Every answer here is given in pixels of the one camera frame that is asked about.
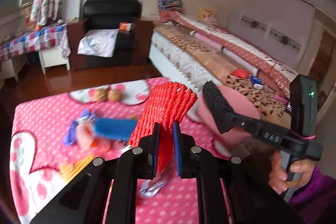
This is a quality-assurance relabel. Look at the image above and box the red snack wrapper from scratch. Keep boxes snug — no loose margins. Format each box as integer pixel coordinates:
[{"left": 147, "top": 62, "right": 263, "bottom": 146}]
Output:
[{"left": 232, "top": 69, "right": 251, "bottom": 79}]

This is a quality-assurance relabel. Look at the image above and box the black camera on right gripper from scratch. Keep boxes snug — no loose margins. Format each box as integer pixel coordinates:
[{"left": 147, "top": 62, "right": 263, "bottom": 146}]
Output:
[{"left": 289, "top": 75, "right": 318, "bottom": 139}]

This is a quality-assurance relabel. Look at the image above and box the white wardrobe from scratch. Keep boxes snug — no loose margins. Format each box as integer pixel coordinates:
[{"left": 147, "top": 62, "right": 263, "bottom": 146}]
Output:
[{"left": 226, "top": 0, "right": 335, "bottom": 75}]

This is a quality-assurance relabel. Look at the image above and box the colourful cartoon pillow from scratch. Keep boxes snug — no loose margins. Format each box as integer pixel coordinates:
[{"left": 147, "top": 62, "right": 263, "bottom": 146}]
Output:
[{"left": 158, "top": 0, "right": 183, "bottom": 13}]

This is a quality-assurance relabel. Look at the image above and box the walnut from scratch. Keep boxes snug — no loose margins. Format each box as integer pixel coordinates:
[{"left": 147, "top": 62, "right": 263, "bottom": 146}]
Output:
[
  {"left": 93, "top": 88, "right": 108, "bottom": 102},
  {"left": 107, "top": 89, "right": 122, "bottom": 102}
]

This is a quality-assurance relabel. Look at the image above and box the left walnut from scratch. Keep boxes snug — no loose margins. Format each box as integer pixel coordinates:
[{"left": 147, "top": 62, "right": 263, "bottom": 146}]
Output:
[{"left": 93, "top": 88, "right": 108, "bottom": 102}]

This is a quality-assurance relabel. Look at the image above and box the right walnut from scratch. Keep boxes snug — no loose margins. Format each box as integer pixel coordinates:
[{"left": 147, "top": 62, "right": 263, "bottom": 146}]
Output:
[{"left": 107, "top": 89, "right": 122, "bottom": 102}]

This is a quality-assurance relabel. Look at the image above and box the pink plastic bucket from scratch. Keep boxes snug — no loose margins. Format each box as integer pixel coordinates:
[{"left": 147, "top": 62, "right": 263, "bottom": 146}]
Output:
[{"left": 197, "top": 81, "right": 260, "bottom": 150}]

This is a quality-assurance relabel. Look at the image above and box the checkered tablecloth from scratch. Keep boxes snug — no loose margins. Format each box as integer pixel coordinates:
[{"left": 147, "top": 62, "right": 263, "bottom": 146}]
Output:
[{"left": 1, "top": 22, "right": 71, "bottom": 62}]

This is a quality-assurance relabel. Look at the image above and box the yellow pillow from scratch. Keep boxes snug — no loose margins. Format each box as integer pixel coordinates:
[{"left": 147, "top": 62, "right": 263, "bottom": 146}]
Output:
[{"left": 199, "top": 9, "right": 218, "bottom": 25}]

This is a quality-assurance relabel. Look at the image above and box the pink polka dot blanket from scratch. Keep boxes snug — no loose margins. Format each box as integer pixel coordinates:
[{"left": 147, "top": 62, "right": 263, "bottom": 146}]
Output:
[{"left": 9, "top": 77, "right": 237, "bottom": 224}]

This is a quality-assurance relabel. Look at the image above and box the purple right sleeve forearm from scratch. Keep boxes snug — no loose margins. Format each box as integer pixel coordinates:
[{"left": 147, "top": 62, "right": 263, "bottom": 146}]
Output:
[{"left": 289, "top": 167, "right": 336, "bottom": 224}]

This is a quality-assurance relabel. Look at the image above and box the blue small packet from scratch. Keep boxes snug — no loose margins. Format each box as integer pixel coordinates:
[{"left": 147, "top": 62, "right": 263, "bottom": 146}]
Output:
[{"left": 249, "top": 76, "right": 264, "bottom": 89}]

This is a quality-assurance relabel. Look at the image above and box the purple face mask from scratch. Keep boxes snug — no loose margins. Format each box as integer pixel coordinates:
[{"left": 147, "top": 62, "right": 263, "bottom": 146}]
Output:
[{"left": 62, "top": 109, "right": 97, "bottom": 146}]

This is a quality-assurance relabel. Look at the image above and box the white floral cushion cover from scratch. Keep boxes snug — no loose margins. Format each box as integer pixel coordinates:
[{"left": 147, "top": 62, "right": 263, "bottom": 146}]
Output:
[{"left": 77, "top": 29, "right": 119, "bottom": 58}]

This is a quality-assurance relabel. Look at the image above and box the right hand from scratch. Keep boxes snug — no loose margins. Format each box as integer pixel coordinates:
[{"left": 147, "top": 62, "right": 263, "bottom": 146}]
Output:
[{"left": 268, "top": 151, "right": 317, "bottom": 195}]

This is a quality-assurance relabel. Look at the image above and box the hanging floral padded jacket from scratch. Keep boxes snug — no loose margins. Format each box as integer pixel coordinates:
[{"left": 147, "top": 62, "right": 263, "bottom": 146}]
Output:
[{"left": 30, "top": 0, "right": 60, "bottom": 26}]

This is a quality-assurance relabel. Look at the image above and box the orange small box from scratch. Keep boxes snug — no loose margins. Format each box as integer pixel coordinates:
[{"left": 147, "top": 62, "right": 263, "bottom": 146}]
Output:
[{"left": 119, "top": 22, "right": 132, "bottom": 32}]

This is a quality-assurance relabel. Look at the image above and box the red foam net sleeve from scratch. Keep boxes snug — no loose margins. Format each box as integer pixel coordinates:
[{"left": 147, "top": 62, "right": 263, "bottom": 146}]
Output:
[{"left": 128, "top": 82, "right": 198, "bottom": 172}]

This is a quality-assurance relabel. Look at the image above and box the black leather armchair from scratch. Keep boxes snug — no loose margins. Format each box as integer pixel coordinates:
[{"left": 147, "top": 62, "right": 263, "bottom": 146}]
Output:
[{"left": 78, "top": 0, "right": 142, "bottom": 69}]

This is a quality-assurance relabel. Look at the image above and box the silver foil wrapper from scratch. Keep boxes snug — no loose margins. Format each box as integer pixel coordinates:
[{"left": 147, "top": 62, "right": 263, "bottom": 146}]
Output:
[{"left": 139, "top": 174, "right": 168, "bottom": 198}]

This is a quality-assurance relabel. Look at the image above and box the bed with patterned bedding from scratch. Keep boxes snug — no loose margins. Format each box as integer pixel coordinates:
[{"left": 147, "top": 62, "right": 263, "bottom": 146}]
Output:
[{"left": 149, "top": 11, "right": 298, "bottom": 128}]

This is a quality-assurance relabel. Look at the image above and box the white desk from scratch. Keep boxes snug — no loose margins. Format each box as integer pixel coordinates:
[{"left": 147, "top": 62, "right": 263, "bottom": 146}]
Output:
[{"left": 1, "top": 47, "right": 71, "bottom": 81}]

